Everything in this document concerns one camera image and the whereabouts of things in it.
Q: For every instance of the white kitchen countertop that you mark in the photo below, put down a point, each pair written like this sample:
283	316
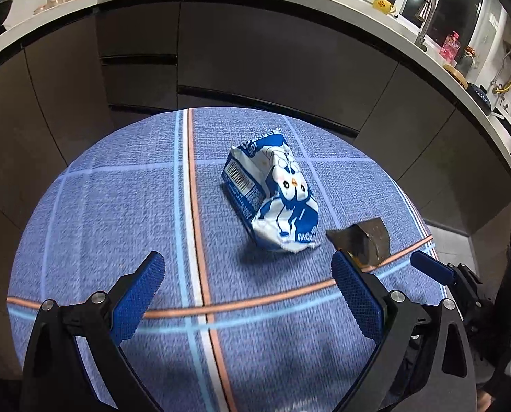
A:
354	16

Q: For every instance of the blue white tissue pack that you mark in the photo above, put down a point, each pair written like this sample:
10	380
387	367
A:
270	193

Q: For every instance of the sink faucet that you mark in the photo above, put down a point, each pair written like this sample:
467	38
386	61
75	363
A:
425	14

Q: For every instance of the dark kitchen cabinets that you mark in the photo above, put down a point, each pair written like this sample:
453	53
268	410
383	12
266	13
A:
63	89

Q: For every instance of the pink bottle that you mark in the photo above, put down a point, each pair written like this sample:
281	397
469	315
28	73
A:
450	46

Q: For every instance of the yellow mug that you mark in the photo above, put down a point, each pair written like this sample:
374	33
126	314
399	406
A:
384	6

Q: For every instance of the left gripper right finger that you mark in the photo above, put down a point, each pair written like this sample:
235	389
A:
421	360

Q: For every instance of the black frying pan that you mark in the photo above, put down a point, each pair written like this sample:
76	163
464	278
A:
479	95

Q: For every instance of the dark brown wrapper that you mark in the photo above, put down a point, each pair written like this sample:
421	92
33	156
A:
367	243

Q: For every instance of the blue plaid tablecloth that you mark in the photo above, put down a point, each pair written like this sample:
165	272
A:
232	327

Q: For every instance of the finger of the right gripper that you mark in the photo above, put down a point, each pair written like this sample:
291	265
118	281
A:
432	268

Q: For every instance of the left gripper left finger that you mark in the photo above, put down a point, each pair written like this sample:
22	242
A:
55	378

